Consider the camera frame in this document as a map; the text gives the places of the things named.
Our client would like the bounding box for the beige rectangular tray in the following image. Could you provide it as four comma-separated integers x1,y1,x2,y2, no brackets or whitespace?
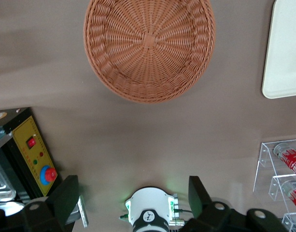
261,0,296,99

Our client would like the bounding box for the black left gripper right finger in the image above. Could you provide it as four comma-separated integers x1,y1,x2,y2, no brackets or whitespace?
179,175,289,232

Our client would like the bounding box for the clear acrylic bottle rack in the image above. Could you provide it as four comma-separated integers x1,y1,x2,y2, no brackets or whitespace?
253,138,296,232

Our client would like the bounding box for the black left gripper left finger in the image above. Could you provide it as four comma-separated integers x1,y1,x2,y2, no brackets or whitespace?
0,174,80,232

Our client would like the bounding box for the black arm base cable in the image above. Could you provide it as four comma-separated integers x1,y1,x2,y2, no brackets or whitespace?
173,208,195,228

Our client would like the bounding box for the round brown wicker basket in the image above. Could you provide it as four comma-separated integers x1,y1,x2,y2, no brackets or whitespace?
83,0,216,104

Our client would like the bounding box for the black food warmer machine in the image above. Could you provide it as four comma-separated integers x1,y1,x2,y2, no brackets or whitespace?
0,107,89,228

